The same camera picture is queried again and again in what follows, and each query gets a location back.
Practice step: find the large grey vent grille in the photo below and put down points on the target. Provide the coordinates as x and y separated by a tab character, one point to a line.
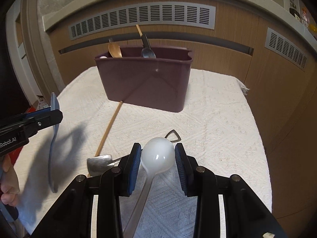
148	17

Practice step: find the white plastic spoon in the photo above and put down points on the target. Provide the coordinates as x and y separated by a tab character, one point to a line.
157	153

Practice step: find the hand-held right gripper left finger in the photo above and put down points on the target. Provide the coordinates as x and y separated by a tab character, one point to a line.
135	168

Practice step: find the person's left hand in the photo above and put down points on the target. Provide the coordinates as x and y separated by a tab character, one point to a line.
10	186

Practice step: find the large wooden spoon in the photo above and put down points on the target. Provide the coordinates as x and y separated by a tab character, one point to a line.
116	50

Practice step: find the wooden kitchen cabinet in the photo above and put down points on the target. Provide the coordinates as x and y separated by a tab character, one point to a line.
235	62

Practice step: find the white storage cabinet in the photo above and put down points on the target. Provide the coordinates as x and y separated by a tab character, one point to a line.
12	42

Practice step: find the clear bottle with orange cap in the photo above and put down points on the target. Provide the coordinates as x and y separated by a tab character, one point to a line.
305	17

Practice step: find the white kitchen countertop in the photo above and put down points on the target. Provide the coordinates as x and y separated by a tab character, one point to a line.
99	2

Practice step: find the blue-grey plastic spoon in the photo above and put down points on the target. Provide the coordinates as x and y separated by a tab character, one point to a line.
53	153

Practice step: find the maroon plastic utensil container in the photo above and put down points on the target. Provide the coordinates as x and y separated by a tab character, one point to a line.
148	84

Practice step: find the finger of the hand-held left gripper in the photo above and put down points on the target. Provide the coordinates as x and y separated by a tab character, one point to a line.
47	120
42	111

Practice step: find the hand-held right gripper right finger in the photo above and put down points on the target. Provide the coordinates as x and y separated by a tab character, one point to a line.
182	171

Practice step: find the white textured tablecloth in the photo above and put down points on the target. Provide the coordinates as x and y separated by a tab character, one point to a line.
210	119

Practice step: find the small grey vent grille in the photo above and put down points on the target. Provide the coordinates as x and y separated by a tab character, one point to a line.
284	47

